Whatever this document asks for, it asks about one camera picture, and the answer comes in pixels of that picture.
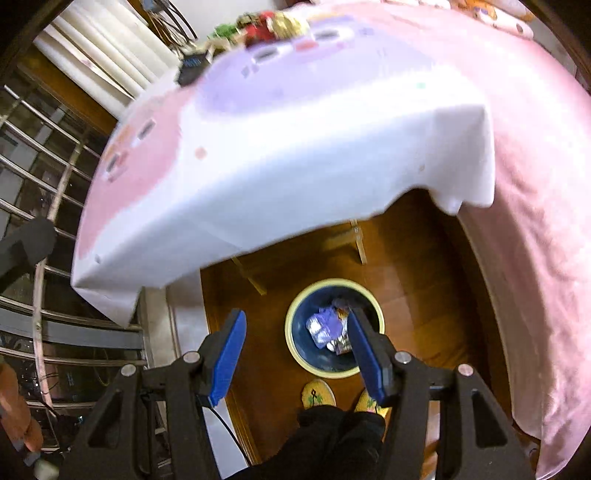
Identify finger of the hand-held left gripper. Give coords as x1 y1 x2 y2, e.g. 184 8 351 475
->
0 216 57 289

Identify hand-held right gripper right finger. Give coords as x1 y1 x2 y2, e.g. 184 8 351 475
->
347 305 541 480

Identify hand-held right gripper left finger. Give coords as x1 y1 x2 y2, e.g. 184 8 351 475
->
65 308 249 480

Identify purple plastic bag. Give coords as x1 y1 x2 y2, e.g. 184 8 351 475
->
305 300 352 349

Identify blue trash can cream rim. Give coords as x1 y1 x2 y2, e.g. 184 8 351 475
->
284 278 385 379

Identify person's left forearm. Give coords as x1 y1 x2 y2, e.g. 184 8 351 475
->
0 362 44 455

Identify yellow patterned slipper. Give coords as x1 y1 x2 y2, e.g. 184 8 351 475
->
353 388 391 416
300 378 337 409

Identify metal window grille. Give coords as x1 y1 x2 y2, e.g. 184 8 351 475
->
0 44 153 416

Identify person's black pants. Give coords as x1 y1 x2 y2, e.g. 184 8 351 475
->
252 406 389 480

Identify cream curtain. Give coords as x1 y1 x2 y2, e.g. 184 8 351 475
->
33 0 197 100

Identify pink bed blanket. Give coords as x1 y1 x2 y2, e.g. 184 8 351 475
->
295 0 591 480

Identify black box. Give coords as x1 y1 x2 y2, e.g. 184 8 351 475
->
177 53 211 87

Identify red box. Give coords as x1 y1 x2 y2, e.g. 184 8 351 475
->
243 14 278 47

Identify gold crumpled wrapper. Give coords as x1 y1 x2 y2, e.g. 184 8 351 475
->
272 10 310 35

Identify bear print rolled quilt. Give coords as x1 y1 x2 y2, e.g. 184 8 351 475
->
452 0 536 38

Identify wooden table frame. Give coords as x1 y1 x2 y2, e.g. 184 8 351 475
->
231 219 369 296

